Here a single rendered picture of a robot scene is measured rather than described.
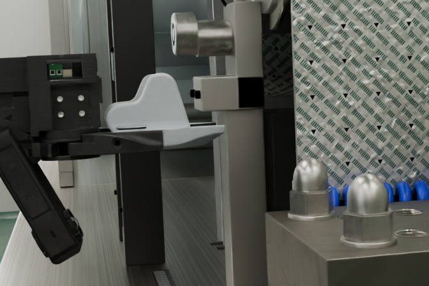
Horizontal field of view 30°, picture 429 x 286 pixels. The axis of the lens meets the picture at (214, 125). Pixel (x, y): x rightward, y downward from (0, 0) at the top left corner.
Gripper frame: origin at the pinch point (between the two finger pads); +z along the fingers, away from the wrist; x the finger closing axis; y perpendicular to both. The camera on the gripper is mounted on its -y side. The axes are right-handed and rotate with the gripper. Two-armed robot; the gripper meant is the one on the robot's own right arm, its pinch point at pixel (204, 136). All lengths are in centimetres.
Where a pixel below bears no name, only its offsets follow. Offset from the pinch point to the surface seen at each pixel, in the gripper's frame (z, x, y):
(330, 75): 11.0, 0.0, 4.6
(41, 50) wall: -34, 556, 32
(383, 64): 15.8, 0.0, 5.3
